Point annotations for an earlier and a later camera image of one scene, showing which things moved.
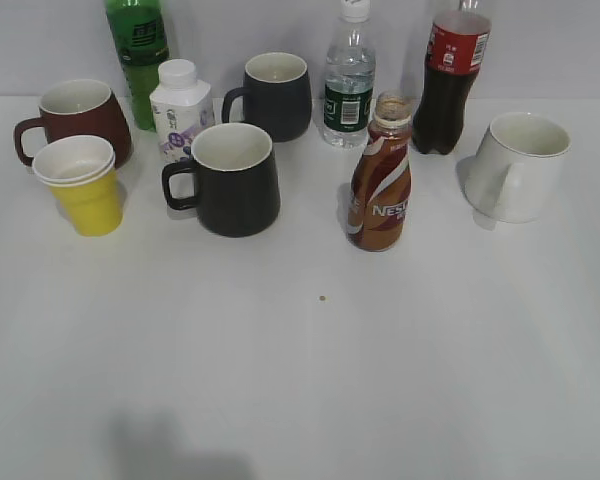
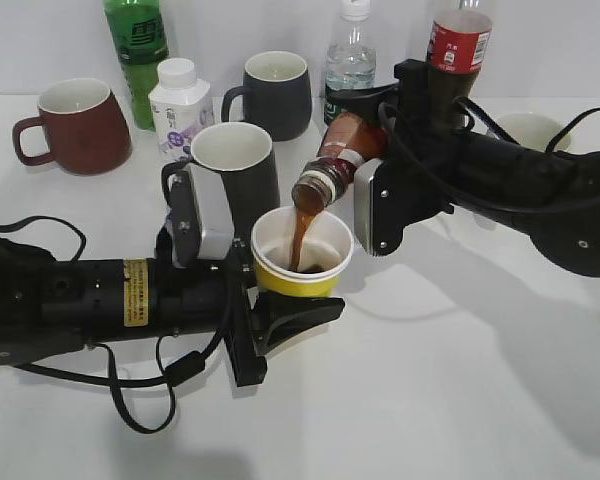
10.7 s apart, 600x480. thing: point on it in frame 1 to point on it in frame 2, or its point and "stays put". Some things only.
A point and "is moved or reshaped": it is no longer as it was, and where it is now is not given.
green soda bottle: x=143 y=42 stays put
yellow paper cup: x=81 y=171 to x=301 y=254
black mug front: x=237 y=187 stays put
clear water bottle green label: x=349 y=76 stays put
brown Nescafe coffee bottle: x=381 y=188 is moved or reshaped
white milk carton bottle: x=182 y=107 stays put
